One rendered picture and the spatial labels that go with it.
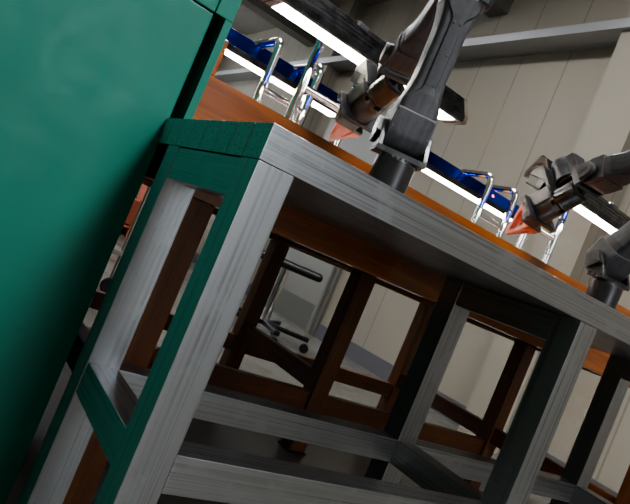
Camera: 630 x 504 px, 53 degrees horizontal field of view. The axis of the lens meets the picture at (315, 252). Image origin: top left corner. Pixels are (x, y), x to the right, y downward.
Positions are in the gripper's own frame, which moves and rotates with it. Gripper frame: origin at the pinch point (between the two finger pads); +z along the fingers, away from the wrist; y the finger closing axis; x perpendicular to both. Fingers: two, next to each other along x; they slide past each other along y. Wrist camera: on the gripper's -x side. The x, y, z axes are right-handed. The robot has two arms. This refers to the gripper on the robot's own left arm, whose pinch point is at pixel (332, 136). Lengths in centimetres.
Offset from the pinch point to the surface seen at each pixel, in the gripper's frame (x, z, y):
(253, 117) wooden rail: 20.9, -13.3, 28.2
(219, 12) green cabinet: 14.9, -23.1, 41.1
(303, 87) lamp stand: -25.2, 11.9, -1.0
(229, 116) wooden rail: 22.3, -12.3, 32.1
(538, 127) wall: -189, 72, -237
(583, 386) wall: -17, 82, -235
